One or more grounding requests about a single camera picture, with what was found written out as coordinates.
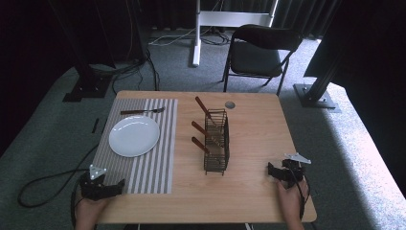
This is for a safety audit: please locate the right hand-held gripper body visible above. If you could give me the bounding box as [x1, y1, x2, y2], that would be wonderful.
[280, 151, 312, 190]

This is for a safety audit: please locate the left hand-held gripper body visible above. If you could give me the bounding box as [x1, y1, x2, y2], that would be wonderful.
[79, 164, 113, 202]

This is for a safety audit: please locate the grey striped placemat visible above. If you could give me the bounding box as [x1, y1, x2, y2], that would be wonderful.
[91, 98, 179, 196]

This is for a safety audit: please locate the white round plate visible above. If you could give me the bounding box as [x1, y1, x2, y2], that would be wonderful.
[108, 114, 161, 158]

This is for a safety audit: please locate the black metal stand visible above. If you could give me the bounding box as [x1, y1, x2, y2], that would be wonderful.
[292, 47, 343, 114]
[47, 0, 113, 104]

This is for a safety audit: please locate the black folding chair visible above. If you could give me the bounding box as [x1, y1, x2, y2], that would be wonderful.
[221, 23, 304, 97]

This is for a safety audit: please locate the dark curtain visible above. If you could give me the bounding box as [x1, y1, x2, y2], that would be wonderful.
[140, 0, 344, 38]

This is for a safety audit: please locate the white metal stand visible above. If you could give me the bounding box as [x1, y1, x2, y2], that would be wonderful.
[191, 0, 280, 68]

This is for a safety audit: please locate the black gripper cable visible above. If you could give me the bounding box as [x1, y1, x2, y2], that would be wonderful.
[288, 167, 311, 222]
[16, 143, 101, 209]

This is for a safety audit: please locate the black wire cutlery rack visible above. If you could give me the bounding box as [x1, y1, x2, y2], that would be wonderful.
[203, 107, 231, 176]

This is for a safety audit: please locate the wooden-handled fork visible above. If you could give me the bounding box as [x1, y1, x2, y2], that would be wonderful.
[120, 106, 167, 116]

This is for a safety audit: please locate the wooden-handled utensil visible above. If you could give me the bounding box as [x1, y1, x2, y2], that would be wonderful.
[191, 136, 223, 165]
[191, 120, 224, 149]
[194, 96, 218, 127]

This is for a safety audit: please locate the bundle of black cables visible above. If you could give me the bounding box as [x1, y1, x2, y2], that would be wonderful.
[89, 47, 161, 96]

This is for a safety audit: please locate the white cable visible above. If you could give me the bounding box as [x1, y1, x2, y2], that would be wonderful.
[147, 27, 197, 48]

